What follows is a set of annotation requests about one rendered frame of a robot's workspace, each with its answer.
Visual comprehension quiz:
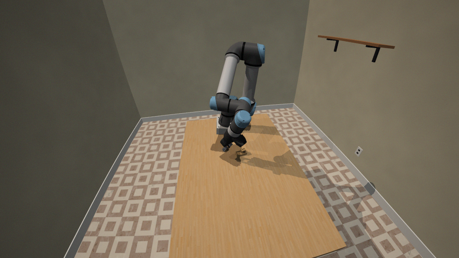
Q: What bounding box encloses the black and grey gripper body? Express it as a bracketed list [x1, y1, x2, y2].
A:
[220, 126, 247, 147]

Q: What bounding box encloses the tan wooden tray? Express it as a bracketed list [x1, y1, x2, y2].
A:
[235, 150, 247, 157]

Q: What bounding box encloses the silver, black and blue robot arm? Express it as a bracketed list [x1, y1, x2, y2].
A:
[209, 42, 265, 134]

